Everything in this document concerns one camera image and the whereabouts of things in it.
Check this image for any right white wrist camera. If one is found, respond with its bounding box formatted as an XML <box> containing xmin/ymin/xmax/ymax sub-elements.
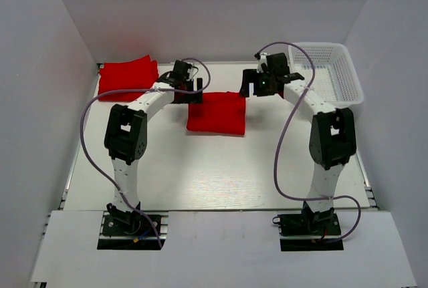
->
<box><xmin>254</xmin><ymin>52</ymin><xmax>269</xmax><ymax>73</ymax></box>

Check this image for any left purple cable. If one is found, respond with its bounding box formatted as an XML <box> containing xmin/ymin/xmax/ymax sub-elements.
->
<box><xmin>81</xmin><ymin>57</ymin><xmax>211</xmax><ymax>249</ymax></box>

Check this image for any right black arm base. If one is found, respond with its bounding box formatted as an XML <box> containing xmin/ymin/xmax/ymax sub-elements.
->
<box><xmin>272</xmin><ymin>206</ymin><xmax>344</xmax><ymax>252</ymax></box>

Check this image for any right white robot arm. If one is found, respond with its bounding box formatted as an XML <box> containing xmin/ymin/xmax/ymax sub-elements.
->
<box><xmin>239</xmin><ymin>53</ymin><xmax>356</xmax><ymax>234</ymax></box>

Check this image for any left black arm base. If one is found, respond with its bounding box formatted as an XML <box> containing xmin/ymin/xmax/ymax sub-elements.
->
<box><xmin>97</xmin><ymin>203</ymin><xmax>168</xmax><ymax>251</ymax></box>

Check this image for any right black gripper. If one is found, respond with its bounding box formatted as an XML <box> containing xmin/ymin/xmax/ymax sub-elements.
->
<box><xmin>239</xmin><ymin>68</ymin><xmax>276</xmax><ymax>98</ymax></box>

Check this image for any white plastic basket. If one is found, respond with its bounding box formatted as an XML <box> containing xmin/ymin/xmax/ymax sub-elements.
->
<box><xmin>288</xmin><ymin>42</ymin><xmax>364</xmax><ymax>108</ymax></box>

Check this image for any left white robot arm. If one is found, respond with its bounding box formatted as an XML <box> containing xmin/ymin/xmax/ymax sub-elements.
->
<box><xmin>104</xmin><ymin>58</ymin><xmax>206</xmax><ymax>234</ymax></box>

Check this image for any folded red t shirt stack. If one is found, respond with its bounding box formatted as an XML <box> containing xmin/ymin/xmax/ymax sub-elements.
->
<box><xmin>98</xmin><ymin>55</ymin><xmax>158</xmax><ymax>95</ymax></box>

